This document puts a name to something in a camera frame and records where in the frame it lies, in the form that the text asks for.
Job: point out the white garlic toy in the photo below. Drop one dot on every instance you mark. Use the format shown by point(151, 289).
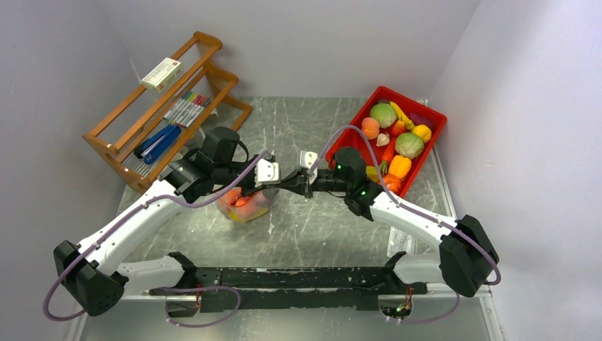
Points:
point(382, 139)

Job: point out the bundle of coloured markers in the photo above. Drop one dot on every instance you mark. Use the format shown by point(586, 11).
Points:
point(187, 108)

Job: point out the yellow mango toy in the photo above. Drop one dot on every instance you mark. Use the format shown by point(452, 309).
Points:
point(242, 218)

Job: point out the orange bell pepper toy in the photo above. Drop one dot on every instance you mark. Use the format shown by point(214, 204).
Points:
point(399, 166)

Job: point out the yellow green starfruit toy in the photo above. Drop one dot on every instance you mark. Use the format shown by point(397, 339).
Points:
point(373, 173)

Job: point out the green cabbage toy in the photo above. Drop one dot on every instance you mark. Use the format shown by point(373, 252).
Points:
point(409, 145)
point(384, 114)

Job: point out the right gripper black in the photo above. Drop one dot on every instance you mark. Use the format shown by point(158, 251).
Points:
point(298, 183)

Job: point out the orange fruit toy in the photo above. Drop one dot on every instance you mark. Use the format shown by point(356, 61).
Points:
point(228, 200)

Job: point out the watermelon slice toy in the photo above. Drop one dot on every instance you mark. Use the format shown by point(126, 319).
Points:
point(250, 202)

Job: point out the red plastic food bin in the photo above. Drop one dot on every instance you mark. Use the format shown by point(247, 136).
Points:
point(434, 120)

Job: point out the blue stapler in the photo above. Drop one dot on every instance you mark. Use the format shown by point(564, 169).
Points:
point(152, 148)

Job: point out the peach toy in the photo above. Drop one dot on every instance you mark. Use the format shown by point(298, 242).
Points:
point(370, 128)

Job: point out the wooden shelf rack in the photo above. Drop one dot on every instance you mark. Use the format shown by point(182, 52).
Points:
point(142, 113)

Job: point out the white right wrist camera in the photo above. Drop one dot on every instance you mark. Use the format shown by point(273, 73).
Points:
point(306, 161)

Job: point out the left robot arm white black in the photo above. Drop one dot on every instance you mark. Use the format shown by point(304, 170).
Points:
point(94, 271)

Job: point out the white box on top shelf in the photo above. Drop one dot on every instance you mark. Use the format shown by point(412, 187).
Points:
point(162, 76)

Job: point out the orange carrot toy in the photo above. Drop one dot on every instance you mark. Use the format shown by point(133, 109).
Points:
point(387, 157)

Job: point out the yellow bell pepper toy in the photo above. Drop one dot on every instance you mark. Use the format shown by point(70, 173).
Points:
point(423, 132)

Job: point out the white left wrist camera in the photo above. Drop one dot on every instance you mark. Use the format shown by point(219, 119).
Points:
point(267, 173)

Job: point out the clear zip top bag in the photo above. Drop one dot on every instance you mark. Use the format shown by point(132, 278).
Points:
point(267, 199)

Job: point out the banana toy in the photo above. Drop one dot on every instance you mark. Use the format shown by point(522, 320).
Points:
point(401, 115)

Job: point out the purple eggplant toy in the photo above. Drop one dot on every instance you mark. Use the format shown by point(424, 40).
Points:
point(421, 120)

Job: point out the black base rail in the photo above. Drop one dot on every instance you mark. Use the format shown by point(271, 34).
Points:
point(274, 288)

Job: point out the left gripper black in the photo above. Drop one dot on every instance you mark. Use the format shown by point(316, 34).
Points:
point(251, 184)

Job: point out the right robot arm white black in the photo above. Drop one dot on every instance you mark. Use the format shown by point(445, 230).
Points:
point(463, 257)

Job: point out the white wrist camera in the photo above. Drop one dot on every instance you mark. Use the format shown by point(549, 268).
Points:
point(267, 173)
point(306, 161)

